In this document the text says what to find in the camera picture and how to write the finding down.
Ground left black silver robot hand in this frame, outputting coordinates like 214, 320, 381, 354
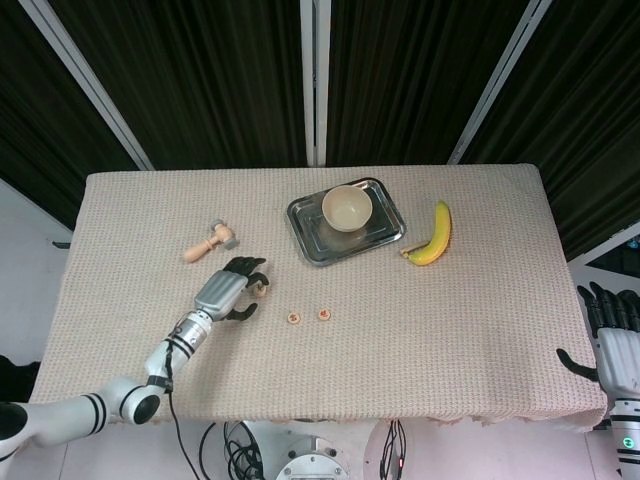
193, 256, 272, 322

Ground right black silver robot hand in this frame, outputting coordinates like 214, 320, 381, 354
556, 281, 640, 401

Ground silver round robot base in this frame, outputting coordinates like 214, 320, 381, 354
274, 433, 354, 480

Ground wooden toy hammer grey head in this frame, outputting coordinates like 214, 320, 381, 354
183, 218, 240, 264

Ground cream bowl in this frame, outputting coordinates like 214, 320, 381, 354
321, 184, 374, 233

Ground stainless steel tray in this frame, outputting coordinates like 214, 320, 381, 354
286, 176, 407, 268

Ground beige woven tablecloth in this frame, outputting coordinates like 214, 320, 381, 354
29, 163, 609, 432

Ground black curtain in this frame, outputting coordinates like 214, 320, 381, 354
0, 0, 640, 261

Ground yellow banana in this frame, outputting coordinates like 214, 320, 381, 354
407, 200, 453, 267

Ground person black trouser leg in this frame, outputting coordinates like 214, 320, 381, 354
0, 354, 41, 404

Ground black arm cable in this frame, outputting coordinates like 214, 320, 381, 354
162, 327, 201, 480

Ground black cable bundle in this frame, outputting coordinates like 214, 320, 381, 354
199, 421, 274, 480

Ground white frame post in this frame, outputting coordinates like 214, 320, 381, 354
447, 0, 554, 165
299, 0, 331, 168
22, 0, 154, 171

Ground red black hanging cables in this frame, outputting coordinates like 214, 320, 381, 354
379, 419, 409, 480

